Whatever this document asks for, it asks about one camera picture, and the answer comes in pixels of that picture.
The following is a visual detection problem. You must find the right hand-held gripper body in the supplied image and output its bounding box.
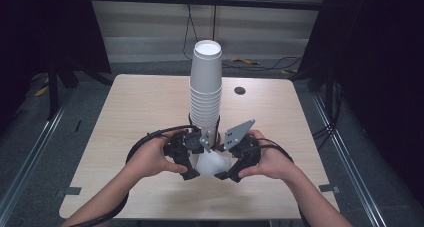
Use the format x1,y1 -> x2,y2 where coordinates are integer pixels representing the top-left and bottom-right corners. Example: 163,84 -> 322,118
221,118 -> 263,170

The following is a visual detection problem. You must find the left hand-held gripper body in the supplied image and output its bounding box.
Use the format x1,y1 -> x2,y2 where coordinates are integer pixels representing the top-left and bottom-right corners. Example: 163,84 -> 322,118
162,128 -> 214,165

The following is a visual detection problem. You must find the single white paper cup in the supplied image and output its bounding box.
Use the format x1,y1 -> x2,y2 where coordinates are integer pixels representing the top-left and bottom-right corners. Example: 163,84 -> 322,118
194,149 -> 233,178

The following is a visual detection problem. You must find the black wire cup holder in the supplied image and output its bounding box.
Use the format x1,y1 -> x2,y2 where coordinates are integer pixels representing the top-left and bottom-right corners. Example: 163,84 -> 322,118
187,112 -> 222,151

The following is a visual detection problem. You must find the stack of white paper cups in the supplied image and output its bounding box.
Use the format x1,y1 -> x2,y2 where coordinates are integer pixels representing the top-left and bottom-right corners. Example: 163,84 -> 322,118
188,39 -> 224,148

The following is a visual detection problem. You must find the person's left hand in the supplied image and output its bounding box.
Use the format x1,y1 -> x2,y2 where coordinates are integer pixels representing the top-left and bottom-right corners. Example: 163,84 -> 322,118
123,129 -> 189,180

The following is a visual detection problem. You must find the person's right hand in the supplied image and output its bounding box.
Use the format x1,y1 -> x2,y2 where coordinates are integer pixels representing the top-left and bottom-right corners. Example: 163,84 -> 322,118
237,129 -> 301,182

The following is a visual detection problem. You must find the yellow floor item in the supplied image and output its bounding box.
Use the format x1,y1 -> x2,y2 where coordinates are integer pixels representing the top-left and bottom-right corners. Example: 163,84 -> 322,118
230,56 -> 262,67

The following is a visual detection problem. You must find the grey tape piece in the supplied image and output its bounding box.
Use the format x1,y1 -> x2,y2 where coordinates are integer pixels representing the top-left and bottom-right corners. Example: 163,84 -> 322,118
318,183 -> 342,194
64,186 -> 83,197

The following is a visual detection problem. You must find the black stand leg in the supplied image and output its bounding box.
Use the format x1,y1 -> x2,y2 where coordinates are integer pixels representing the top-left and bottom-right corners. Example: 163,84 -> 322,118
45,58 -> 62,122

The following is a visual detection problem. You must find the black horizontal bar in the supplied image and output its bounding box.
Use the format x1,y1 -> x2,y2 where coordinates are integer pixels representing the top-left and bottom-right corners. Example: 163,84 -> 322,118
87,0 -> 325,12

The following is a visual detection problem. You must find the yellow floor tape strip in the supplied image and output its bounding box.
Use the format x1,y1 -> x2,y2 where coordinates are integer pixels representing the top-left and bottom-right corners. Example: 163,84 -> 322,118
34,77 -> 50,98

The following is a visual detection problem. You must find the black curtain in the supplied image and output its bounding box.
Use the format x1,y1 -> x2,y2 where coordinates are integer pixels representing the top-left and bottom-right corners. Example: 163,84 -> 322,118
297,0 -> 424,206
0,0 -> 113,136

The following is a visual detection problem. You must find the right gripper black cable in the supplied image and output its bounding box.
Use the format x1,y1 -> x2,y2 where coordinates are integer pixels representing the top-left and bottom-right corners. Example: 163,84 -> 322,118
246,137 -> 313,227

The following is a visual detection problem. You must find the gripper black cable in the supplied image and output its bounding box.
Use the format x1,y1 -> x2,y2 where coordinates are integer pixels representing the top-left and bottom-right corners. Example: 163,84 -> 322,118
68,124 -> 202,227
246,137 -> 313,227

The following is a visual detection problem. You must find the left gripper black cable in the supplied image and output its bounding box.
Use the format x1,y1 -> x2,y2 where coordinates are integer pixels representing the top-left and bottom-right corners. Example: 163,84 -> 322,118
68,124 -> 202,227

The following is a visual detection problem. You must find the black floor cable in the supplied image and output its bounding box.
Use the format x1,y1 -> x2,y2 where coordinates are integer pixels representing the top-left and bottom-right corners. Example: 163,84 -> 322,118
221,55 -> 305,72

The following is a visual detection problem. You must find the black cable bundle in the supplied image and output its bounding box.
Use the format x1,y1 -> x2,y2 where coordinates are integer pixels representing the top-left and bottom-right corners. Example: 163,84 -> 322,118
311,81 -> 345,152

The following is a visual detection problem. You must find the black hanging cable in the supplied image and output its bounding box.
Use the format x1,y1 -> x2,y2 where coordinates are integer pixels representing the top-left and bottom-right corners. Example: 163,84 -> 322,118
181,2 -> 198,62

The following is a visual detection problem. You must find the metal floor rail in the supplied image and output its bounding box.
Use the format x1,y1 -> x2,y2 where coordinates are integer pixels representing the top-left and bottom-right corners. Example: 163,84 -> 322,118
310,92 -> 389,227
0,95 -> 69,220

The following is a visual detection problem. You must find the thin dark hanging cable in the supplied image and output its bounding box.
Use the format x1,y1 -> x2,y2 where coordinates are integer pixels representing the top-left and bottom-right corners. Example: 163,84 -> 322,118
212,0 -> 218,41

